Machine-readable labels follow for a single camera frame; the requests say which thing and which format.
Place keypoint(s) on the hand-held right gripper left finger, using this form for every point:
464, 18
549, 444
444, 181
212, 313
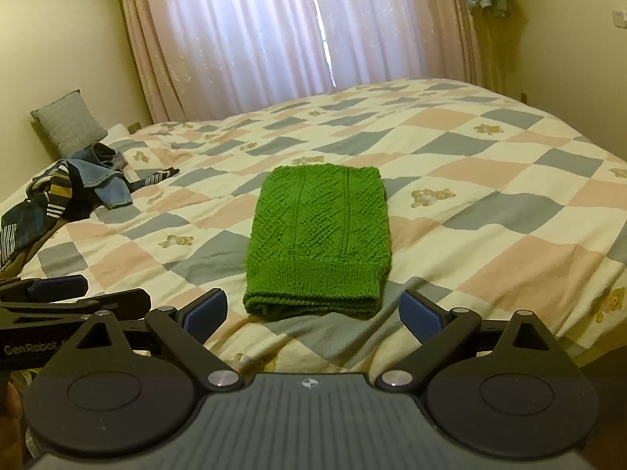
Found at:
208, 311

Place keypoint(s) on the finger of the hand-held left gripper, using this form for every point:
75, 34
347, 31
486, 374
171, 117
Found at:
59, 286
122, 301

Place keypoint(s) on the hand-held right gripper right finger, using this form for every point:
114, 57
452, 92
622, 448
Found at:
421, 316

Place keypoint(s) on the green knitted sweater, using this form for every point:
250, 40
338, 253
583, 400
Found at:
318, 235

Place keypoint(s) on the pile of dark clothes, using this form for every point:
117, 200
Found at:
34, 210

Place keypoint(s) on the blue jeans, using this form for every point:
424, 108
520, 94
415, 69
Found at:
110, 181

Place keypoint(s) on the grey pillow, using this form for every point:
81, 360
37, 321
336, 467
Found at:
68, 120

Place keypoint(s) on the white pillow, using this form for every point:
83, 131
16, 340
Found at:
117, 129

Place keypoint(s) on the checkered bear print quilt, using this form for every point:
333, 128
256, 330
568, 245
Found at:
465, 122

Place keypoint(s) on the pink curtain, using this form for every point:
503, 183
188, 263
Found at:
472, 39
156, 49

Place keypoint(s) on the white sheer curtain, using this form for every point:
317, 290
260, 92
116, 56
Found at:
254, 29

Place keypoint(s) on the wall socket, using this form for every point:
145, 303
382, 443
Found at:
620, 17

